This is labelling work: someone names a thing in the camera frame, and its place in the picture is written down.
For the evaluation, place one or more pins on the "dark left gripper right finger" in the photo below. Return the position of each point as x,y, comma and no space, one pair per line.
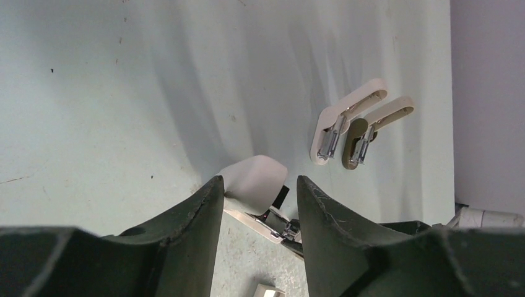
346,254

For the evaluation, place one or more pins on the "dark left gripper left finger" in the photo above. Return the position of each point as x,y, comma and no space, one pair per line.
172,254

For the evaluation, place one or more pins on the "staple tray with staples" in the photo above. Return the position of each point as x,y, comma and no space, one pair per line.
268,291

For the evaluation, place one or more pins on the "white stapler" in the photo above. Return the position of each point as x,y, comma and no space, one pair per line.
254,191

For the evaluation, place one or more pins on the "small beige brown stapler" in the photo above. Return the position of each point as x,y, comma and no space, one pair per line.
363,131

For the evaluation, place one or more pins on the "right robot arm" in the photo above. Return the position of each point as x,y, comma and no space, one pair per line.
488,217

